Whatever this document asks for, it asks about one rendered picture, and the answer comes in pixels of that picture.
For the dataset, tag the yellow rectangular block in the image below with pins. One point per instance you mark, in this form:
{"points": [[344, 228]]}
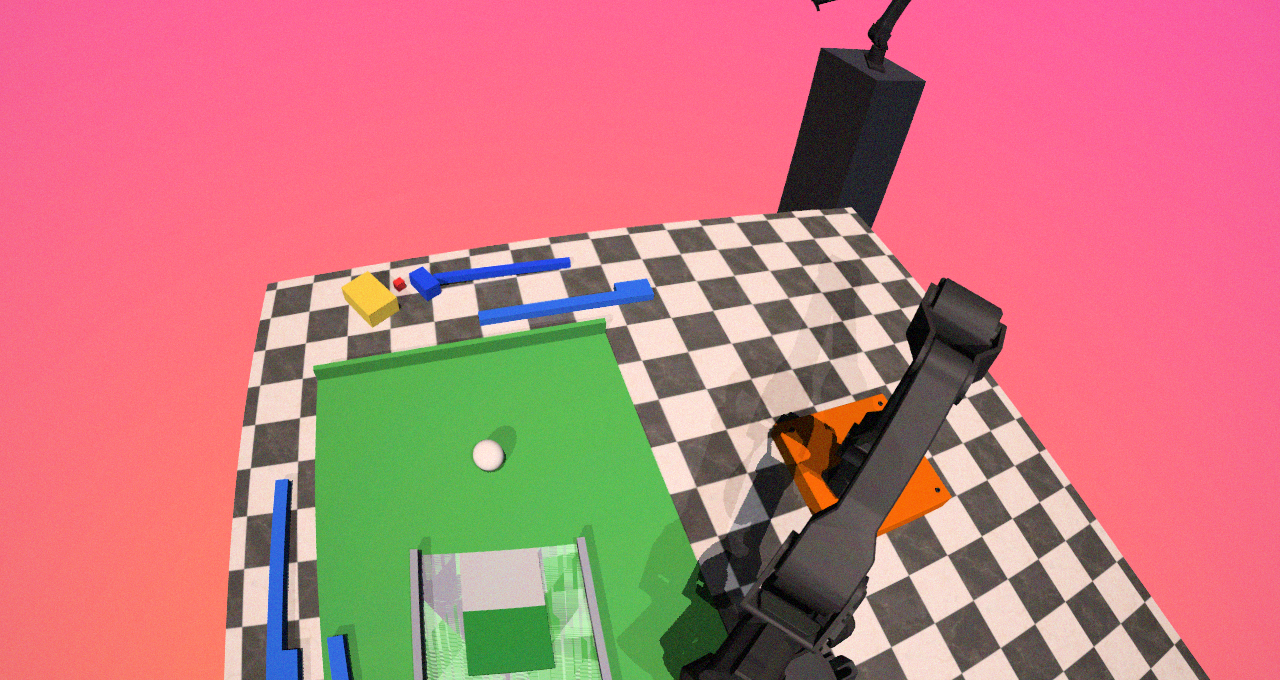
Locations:
{"points": [[370, 299]]}

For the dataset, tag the white ball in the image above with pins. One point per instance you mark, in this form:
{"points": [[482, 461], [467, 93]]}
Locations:
{"points": [[488, 455]]}

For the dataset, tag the green flat mat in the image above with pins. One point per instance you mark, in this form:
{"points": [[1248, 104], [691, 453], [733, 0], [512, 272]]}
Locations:
{"points": [[394, 471]]}

